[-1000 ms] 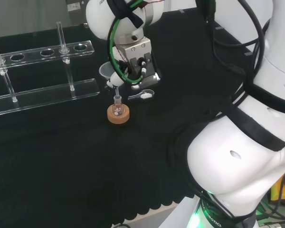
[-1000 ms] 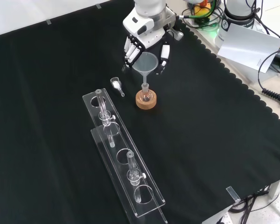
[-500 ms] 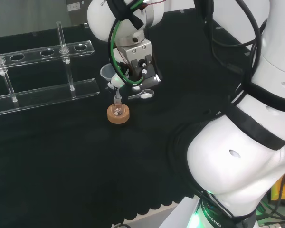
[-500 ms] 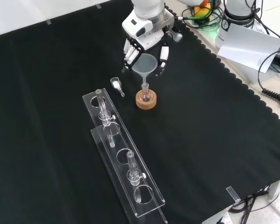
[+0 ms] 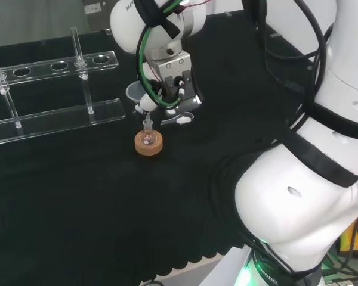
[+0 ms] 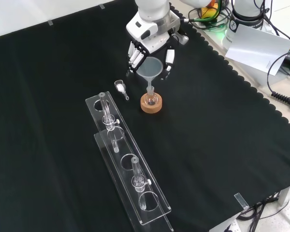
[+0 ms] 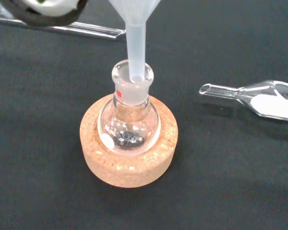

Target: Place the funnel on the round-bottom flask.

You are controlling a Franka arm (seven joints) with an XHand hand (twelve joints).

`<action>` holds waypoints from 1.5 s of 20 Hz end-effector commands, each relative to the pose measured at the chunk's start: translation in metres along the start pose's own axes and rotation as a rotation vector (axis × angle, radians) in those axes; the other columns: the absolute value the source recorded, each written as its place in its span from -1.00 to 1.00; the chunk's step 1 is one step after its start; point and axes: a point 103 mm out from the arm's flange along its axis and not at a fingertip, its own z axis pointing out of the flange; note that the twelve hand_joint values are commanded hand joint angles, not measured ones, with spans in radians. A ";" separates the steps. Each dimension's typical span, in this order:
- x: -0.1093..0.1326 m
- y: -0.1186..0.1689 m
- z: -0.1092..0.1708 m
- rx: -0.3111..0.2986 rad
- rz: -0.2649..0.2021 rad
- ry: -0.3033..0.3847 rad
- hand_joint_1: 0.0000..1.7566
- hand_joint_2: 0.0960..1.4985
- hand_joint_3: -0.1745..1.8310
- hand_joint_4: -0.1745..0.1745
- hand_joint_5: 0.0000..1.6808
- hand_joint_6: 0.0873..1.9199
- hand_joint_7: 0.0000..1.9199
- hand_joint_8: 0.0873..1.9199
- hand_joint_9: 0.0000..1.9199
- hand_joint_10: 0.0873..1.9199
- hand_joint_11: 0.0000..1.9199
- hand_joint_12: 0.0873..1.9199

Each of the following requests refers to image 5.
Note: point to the clear round-bottom flask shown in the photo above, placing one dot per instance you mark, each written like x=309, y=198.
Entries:
x=147, y=137

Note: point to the black bench cloth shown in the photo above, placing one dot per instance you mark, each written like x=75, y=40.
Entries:
x=107, y=208

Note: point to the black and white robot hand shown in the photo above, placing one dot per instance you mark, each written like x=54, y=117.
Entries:
x=171, y=70

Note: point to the grey box with label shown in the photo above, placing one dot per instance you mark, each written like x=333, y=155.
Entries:
x=94, y=18

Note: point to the clear glass funnel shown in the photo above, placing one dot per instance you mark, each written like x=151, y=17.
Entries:
x=133, y=92

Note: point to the clear funnel stand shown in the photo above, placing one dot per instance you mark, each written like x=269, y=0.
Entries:
x=62, y=116

